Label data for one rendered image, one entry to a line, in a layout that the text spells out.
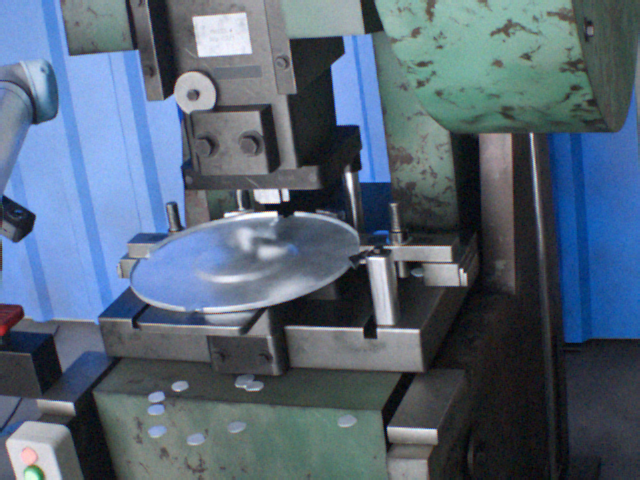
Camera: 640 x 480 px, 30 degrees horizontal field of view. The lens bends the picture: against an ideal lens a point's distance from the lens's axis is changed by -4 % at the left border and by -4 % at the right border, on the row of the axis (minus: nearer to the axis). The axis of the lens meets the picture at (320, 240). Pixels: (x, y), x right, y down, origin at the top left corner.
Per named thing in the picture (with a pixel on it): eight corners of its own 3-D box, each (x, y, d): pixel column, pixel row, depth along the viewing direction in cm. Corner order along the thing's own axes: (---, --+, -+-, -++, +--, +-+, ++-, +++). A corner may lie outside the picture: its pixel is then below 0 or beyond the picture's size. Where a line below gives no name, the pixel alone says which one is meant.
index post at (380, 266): (396, 325, 147) (387, 252, 143) (372, 325, 148) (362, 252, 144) (402, 315, 149) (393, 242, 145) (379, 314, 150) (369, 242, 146)
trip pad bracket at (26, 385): (65, 472, 160) (29, 346, 152) (9, 464, 163) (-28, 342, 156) (85, 449, 165) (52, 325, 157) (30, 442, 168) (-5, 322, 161)
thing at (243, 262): (190, 216, 169) (189, 211, 169) (389, 217, 159) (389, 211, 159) (89, 308, 145) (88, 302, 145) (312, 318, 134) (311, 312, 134)
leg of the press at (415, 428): (502, 829, 153) (453, 236, 119) (422, 816, 157) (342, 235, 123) (600, 469, 232) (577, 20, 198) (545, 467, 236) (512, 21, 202)
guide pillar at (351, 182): (363, 238, 165) (350, 139, 160) (348, 238, 166) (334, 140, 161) (368, 231, 167) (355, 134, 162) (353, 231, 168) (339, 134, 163)
